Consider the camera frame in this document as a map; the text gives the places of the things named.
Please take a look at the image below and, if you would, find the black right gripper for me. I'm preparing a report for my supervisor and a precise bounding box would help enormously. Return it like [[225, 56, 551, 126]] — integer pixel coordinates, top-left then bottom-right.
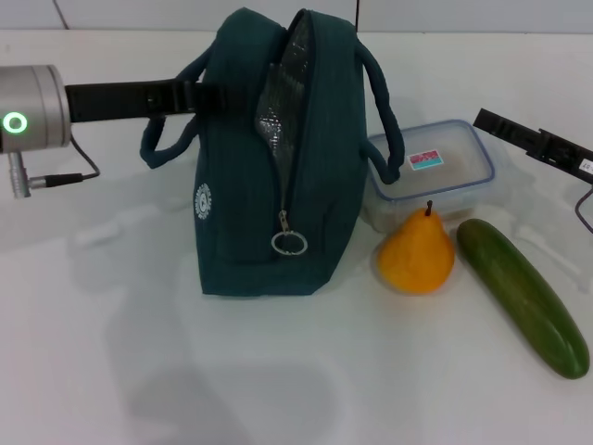
[[473, 108, 593, 182]]

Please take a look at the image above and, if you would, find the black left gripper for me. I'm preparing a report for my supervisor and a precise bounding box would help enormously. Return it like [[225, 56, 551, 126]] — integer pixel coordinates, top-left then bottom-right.
[[64, 78, 242, 124]]

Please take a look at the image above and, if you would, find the clear blue-rimmed plastic food container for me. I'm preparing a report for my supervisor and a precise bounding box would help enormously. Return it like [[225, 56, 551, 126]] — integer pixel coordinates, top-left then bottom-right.
[[363, 119, 506, 233]]

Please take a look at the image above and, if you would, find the dark teal insulated lunch bag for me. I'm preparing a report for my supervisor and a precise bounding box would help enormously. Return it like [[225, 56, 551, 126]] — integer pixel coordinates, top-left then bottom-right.
[[140, 6, 407, 298]]

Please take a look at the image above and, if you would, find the orange pear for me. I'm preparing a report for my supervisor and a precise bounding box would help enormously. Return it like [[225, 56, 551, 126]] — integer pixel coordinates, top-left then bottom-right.
[[377, 199, 456, 294]]

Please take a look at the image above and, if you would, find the green cucumber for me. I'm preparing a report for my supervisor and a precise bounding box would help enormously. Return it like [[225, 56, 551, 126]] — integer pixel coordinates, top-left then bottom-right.
[[456, 219, 590, 380]]

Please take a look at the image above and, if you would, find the right arm cable with connector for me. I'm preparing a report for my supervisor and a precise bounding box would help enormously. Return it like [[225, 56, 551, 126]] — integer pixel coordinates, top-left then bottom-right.
[[574, 184, 593, 233]]

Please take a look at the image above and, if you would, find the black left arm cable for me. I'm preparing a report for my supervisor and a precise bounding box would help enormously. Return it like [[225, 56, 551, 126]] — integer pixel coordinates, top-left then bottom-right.
[[30, 136, 102, 184]]

